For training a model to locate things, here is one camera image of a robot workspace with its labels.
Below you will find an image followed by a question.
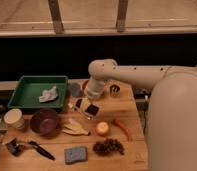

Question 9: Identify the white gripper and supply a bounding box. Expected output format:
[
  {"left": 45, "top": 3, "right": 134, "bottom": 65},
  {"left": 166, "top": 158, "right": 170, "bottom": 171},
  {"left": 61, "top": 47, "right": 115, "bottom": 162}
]
[{"left": 80, "top": 79, "right": 106, "bottom": 111}]

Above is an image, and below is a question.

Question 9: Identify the purple bowl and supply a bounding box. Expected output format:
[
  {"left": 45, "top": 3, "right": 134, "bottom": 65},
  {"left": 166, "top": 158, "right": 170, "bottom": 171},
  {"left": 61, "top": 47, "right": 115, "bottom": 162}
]
[{"left": 30, "top": 109, "right": 59, "bottom": 135}]

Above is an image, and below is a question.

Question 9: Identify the dark grape bunch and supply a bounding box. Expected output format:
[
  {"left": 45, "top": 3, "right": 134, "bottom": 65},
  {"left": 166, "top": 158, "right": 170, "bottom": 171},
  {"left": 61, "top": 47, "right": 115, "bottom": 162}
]
[{"left": 93, "top": 139, "right": 125, "bottom": 156}]

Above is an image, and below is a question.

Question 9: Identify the metal fork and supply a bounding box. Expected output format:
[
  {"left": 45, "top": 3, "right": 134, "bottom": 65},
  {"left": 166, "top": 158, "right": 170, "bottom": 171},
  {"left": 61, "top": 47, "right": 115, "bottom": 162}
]
[{"left": 68, "top": 103, "right": 92, "bottom": 120}]

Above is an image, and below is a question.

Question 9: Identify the crumpled white cloth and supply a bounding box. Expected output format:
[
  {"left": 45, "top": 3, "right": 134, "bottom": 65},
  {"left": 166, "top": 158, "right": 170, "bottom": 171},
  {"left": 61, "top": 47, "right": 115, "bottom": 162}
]
[{"left": 39, "top": 86, "right": 58, "bottom": 103}]

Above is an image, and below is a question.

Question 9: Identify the yellow banana peel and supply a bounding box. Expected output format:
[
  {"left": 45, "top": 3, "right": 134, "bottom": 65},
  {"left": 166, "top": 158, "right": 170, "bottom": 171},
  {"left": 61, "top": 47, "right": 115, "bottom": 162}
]
[{"left": 62, "top": 118, "right": 90, "bottom": 136}]

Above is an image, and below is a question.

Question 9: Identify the black handled tool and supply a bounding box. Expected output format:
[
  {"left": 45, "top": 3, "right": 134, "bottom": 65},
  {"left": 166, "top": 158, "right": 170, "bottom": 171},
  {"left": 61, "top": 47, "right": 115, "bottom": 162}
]
[{"left": 28, "top": 141, "right": 55, "bottom": 160}]

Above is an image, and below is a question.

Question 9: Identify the blue cup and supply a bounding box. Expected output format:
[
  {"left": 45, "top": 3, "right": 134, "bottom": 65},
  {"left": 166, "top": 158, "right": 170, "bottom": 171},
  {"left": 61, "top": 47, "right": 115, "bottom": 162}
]
[{"left": 68, "top": 83, "right": 81, "bottom": 97}]

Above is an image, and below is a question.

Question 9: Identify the black binder clip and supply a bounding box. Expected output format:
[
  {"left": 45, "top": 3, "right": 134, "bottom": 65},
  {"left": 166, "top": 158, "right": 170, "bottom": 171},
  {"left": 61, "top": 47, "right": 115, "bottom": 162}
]
[{"left": 5, "top": 138, "right": 22, "bottom": 156}]

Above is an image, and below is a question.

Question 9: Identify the blue sponge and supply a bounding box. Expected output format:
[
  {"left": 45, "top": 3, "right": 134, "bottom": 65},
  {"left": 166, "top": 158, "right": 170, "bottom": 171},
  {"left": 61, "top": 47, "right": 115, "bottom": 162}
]
[{"left": 64, "top": 146, "right": 88, "bottom": 165}]

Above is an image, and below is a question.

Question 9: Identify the black eraser block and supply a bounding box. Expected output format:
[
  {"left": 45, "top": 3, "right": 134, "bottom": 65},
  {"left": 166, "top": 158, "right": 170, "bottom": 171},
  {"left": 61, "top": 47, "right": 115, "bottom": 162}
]
[{"left": 85, "top": 104, "right": 99, "bottom": 116}]

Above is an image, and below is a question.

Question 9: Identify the red bowl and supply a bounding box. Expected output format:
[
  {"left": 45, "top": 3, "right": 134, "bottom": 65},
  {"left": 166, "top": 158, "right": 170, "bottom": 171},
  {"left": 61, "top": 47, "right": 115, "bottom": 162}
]
[{"left": 82, "top": 80, "right": 89, "bottom": 91}]

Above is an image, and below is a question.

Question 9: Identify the green plastic tray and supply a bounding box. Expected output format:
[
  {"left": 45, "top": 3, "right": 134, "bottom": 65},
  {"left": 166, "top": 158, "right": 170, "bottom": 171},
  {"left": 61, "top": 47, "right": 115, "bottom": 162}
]
[{"left": 8, "top": 76, "right": 68, "bottom": 110}]

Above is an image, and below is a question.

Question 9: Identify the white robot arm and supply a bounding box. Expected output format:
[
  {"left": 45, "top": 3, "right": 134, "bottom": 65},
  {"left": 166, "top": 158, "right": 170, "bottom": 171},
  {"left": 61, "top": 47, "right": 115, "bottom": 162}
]
[{"left": 84, "top": 59, "right": 197, "bottom": 171}]

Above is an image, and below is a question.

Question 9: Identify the yellow round fruit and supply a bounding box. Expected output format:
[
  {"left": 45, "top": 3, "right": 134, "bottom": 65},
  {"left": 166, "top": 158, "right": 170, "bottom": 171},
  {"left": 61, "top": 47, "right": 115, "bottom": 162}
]
[{"left": 96, "top": 122, "right": 110, "bottom": 136}]

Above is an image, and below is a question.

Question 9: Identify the white paper cup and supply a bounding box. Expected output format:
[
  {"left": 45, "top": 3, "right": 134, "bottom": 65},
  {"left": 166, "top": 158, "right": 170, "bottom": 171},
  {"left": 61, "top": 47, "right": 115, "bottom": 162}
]
[{"left": 4, "top": 108, "right": 25, "bottom": 130}]

